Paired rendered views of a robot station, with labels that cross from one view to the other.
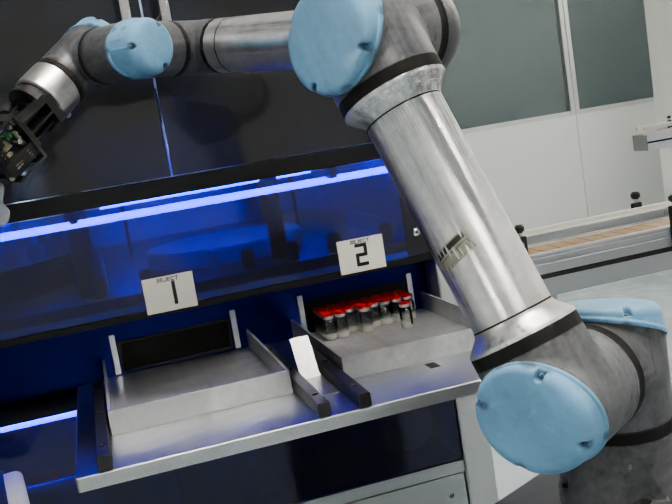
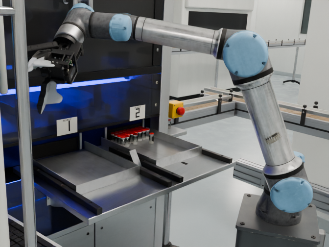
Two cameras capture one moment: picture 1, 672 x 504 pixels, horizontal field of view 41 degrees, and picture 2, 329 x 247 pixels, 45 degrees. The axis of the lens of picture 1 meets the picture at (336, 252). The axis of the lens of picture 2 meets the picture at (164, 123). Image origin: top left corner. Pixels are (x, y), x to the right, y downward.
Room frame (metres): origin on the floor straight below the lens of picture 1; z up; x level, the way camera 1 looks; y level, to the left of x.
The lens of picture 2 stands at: (0.12, 0.69, 1.44)
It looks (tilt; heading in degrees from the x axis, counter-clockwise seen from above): 16 degrees down; 329
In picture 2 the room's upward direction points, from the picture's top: 3 degrees clockwise
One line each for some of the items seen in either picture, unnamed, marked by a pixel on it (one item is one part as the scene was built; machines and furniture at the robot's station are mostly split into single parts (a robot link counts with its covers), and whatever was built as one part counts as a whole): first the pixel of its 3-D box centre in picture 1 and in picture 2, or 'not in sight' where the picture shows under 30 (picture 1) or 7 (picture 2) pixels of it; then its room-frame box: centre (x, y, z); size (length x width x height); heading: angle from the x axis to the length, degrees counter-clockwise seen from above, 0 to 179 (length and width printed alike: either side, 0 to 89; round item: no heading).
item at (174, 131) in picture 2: not in sight; (168, 131); (1.71, -0.28, 0.87); 0.14 x 0.13 x 0.02; 15
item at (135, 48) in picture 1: (136, 50); (112, 26); (1.23, 0.22, 1.39); 0.11 x 0.11 x 0.08; 50
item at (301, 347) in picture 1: (313, 364); (144, 162); (1.30, 0.06, 0.91); 0.14 x 0.03 x 0.06; 15
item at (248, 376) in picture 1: (189, 375); (81, 164); (1.41, 0.26, 0.90); 0.34 x 0.26 x 0.04; 15
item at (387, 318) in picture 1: (367, 315); (133, 137); (1.60, -0.04, 0.91); 0.18 x 0.02 x 0.05; 105
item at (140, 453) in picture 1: (304, 377); (129, 166); (1.38, 0.08, 0.87); 0.70 x 0.48 x 0.02; 105
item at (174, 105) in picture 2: not in sight; (173, 109); (1.67, -0.28, 1.00); 0.08 x 0.07 x 0.07; 15
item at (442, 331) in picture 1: (388, 330); (150, 145); (1.49, -0.07, 0.90); 0.34 x 0.26 x 0.04; 15
